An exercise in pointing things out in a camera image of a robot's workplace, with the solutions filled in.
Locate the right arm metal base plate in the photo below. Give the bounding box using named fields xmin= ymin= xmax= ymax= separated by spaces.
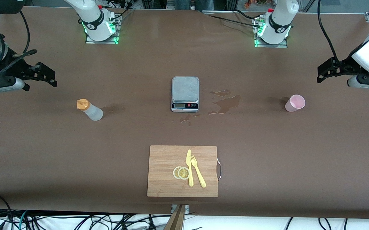
xmin=85 ymin=13 xmax=121 ymax=44

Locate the pink plastic cup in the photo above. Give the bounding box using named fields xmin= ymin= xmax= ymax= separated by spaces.
xmin=285 ymin=95 xmax=306 ymax=112

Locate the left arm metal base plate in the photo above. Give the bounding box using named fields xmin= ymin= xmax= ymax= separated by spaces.
xmin=254 ymin=16 xmax=288 ymax=48

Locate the bamboo cutting board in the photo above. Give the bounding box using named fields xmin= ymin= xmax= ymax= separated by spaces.
xmin=147 ymin=145 xmax=222 ymax=197

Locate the large brown liquid spill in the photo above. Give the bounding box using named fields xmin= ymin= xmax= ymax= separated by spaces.
xmin=208 ymin=90 xmax=241 ymax=115

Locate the small brown liquid spill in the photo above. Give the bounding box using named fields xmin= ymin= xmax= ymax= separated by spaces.
xmin=172 ymin=114 xmax=200 ymax=126

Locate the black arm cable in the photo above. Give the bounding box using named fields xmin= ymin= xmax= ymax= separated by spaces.
xmin=318 ymin=0 xmax=342 ymax=64
xmin=0 ymin=10 xmax=38 ymax=83

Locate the clear orange-capped sauce bottle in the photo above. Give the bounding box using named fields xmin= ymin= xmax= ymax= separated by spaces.
xmin=77 ymin=99 xmax=104 ymax=121

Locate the person in blue jeans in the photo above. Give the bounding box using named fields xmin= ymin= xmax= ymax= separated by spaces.
xmin=174 ymin=0 xmax=214 ymax=11

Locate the yellow plastic knife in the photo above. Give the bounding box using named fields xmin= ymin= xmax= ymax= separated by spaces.
xmin=186 ymin=149 xmax=194 ymax=187

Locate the wooden post with bracket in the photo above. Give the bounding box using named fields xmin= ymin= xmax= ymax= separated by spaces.
xmin=164 ymin=204 xmax=190 ymax=230

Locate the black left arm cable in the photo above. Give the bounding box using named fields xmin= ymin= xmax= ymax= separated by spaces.
xmin=318 ymin=0 xmax=342 ymax=64

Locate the thin black cable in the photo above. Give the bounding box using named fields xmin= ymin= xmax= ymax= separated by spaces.
xmin=208 ymin=15 xmax=262 ymax=28
xmin=234 ymin=9 xmax=259 ymax=20

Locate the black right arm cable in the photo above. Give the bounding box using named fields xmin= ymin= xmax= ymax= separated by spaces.
xmin=0 ymin=10 xmax=38 ymax=83

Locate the orange toy food pile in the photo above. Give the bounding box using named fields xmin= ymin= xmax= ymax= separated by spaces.
xmin=244 ymin=0 xmax=268 ymax=9

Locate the yellow plastic fork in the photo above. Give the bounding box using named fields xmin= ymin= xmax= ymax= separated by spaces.
xmin=190 ymin=155 xmax=207 ymax=188

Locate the teal cable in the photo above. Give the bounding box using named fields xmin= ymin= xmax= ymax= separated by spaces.
xmin=18 ymin=210 xmax=29 ymax=230

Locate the silver digital kitchen scale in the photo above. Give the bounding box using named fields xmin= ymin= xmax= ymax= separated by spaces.
xmin=171 ymin=76 xmax=200 ymax=112

